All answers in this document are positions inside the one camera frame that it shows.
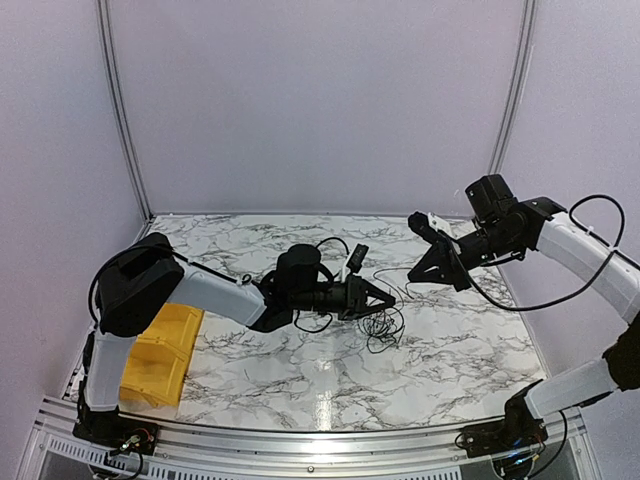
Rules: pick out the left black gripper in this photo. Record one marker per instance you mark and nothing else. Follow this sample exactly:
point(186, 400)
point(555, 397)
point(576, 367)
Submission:
point(356, 299)

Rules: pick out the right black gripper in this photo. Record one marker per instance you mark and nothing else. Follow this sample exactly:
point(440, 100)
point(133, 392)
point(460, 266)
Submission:
point(450, 270)

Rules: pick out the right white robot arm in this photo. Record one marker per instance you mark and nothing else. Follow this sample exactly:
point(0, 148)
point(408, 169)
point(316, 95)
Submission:
point(553, 231)

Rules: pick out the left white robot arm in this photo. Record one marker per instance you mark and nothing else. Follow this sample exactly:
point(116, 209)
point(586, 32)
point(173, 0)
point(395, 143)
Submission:
point(130, 289)

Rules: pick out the yellow bin middle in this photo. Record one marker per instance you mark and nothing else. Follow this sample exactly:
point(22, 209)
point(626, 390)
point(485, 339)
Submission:
point(176, 326)

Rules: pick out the yellow bin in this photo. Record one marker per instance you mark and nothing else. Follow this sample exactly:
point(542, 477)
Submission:
point(176, 326)
point(154, 373)

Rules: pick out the yellow bin near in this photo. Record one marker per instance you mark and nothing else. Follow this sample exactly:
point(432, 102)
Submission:
point(154, 373)

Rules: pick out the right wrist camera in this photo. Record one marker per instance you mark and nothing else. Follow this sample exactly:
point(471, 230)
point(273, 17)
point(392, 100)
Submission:
point(440, 222)

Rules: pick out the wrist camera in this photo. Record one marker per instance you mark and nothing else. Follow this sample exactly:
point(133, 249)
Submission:
point(440, 222)
point(353, 262)

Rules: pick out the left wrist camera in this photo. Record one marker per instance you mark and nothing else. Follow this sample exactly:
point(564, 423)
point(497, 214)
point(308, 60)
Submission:
point(353, 262)

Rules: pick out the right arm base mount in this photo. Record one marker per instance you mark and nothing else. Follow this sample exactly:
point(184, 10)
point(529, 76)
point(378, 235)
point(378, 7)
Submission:
point(512, 456)

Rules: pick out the right aluminium frame post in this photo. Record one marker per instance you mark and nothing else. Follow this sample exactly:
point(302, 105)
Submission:
point(516, 87)

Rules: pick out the aluminium frame post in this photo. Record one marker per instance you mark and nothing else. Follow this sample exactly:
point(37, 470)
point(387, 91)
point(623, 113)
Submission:
point(516, 87)
point(108, 46)

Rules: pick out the front aluminium rail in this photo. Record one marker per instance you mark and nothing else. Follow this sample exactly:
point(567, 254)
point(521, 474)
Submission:
point(192, 451)

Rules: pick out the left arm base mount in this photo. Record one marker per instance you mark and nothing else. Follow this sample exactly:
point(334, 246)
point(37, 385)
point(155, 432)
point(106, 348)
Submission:
point(117, 440)

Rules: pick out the left aluminium frame post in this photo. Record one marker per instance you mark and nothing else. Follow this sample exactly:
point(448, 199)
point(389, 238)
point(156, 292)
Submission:
point(108, 46)

